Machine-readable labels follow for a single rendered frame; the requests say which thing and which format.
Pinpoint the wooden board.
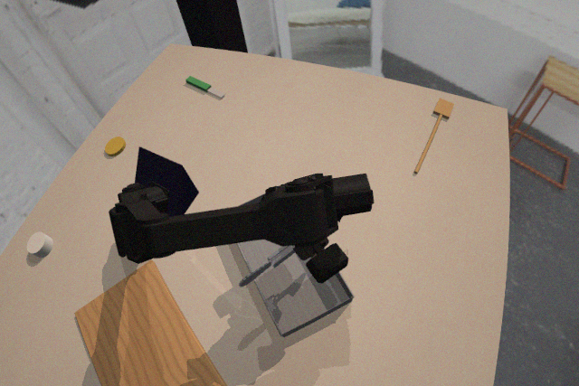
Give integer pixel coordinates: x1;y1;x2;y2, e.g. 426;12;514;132
74;260;227;386

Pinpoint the beige short cylinder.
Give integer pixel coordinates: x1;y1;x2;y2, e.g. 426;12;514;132
27;231;53;258

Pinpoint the yellow round disc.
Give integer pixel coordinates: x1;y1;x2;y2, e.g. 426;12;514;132
105;137;126;156

